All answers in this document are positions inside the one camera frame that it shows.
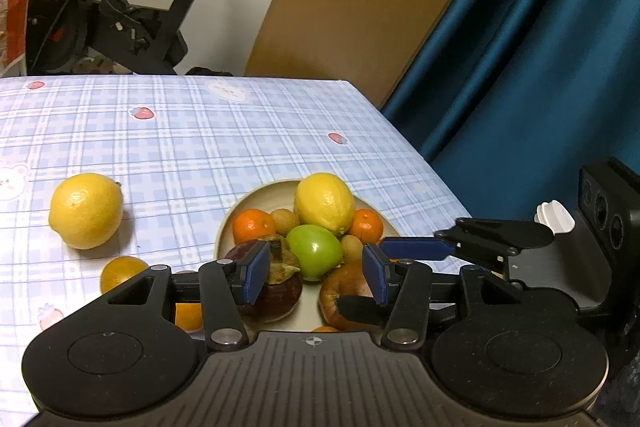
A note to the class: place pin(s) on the green jujube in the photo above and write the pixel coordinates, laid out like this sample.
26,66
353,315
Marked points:
315,252

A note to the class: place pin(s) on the round lemon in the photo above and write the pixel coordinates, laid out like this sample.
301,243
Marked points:
86,211

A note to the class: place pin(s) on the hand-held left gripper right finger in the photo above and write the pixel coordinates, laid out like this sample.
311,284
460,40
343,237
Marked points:
376,274

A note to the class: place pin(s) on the printed paper cup with lid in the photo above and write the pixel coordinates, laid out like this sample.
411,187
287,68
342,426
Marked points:
555,217

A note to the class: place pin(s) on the blue plaid tablecloth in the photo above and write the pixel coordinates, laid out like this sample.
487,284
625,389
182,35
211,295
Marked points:
200,142

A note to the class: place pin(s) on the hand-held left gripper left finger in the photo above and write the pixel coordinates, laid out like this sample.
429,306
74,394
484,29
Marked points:
257,274

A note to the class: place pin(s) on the reddish brown round fruit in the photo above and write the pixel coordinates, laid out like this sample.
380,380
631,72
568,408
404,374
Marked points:
345,287

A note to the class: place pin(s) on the blue curtain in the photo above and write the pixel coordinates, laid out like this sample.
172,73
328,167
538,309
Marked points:
540,57

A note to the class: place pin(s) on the purple mangosteen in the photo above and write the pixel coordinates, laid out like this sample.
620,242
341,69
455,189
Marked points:
280,292

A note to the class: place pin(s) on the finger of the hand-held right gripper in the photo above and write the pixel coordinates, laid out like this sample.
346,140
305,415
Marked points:
357,312
420,249

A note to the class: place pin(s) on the large oval lemon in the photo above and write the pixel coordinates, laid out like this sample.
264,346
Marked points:
324,203

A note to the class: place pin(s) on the small yellow longan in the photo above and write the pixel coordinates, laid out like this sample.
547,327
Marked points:
352,248
285,223

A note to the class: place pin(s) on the wooden door panel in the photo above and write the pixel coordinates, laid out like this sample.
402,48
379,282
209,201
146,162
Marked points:
360,7

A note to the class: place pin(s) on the greenish orange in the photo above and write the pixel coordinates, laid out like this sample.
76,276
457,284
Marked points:
122,274

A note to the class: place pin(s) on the beige round plate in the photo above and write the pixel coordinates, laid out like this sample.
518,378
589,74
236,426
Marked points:
250,202

